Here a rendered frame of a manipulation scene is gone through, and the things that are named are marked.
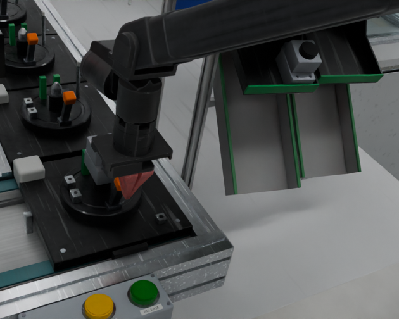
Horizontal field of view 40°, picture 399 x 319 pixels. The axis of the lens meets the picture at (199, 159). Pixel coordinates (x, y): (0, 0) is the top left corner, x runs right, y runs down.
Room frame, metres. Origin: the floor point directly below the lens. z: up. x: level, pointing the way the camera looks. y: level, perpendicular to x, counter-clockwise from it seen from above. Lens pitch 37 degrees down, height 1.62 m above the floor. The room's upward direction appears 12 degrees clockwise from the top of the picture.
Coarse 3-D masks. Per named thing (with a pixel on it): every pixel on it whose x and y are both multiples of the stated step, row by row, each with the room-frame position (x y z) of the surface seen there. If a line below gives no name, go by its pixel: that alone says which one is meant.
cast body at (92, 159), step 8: (88, 144) 0.71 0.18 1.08; (88, 152) 0.71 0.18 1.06; (96, 152) 0.68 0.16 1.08; (88, 160) 0.71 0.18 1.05; (96, 160) 0.68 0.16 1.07; (88, 168) 0.71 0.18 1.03; (96, 168) 0.68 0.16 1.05; (96, 176) 0.67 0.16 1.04; (104, 176) 0.68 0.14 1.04; (96, 184) 0.67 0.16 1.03
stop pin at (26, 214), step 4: (24, 212) 0.64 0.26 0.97; (28, 212) 0.64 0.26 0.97; (24, 216) 0.63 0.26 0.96; (28, 216) 0.63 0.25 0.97; (32, 216) 0.64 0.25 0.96; (24, 220) 0.64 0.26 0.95; (28, 220) 0.63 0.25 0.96; (32, 220) 0.63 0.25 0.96; (24, 224) 0.64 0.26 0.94; (28, 224) 0.63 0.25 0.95; (32, 224) 0.63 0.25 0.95; (24, 228) 0.64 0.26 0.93; (28, 228) 0.63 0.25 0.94; (32, 228) 0.63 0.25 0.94; (28, 232) 0.63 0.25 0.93; (32, 232) 0.63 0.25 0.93
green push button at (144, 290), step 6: (138, 282) 0.54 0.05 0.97; (144, 282) 0.54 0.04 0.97; (150, 282) 0.54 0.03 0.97; (132, 288) 0.53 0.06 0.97; (138, 288) 0.53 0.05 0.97; (144, 288) 0.53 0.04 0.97; (150, 288) 0.53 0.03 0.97; (156, 288) 0.54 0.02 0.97; (132, 294) 0.52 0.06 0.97; (138, 294) 0.52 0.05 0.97; (144, 294) 0.52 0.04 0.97; (150, 294) 0.52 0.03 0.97; (156, 294) 0.53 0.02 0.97; (138, 300) 0.51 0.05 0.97; (144, 300) 0.51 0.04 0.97; (150, 300) 0.51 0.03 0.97
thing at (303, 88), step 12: (300, 36) 0.90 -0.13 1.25; (240, 48) 0.86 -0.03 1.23; (252, 48) 0.87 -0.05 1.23; (264, 48) 0.88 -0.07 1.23; (276, 48) 0.89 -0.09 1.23; (240, 60) 0.81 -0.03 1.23; (252, 60) 0.84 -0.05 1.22; (264, 60) 0.85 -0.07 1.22; (240, 72) 0.80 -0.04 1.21; (252, 72) 0.82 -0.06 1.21; (264, 72) 0.83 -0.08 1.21; (276, 72) 0.84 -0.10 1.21; (240, 84) 0.79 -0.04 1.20; (252, 84) 0.80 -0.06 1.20; (264, 84) 0.81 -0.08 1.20; (276, 84) 0.82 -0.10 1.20; (288, 84) 0.80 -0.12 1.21; (300, 84) 0.81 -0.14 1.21; (312, 84) 0.82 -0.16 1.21
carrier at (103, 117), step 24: (0, 96) 0.92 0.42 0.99; (24, 96) 0.97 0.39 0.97; (48, 96) 0.96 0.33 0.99; (96, 96) 1.03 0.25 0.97; (0, 120) 0.87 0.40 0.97; (24, 120) 0.86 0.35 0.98; (48, 120) 0.87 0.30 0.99; (72, 120) 0.89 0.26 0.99; (96, 120) 0.93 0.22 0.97; (24, 144) 0.81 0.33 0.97; (48, 144) 0.82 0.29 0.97; (72, 144) 0.84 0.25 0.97
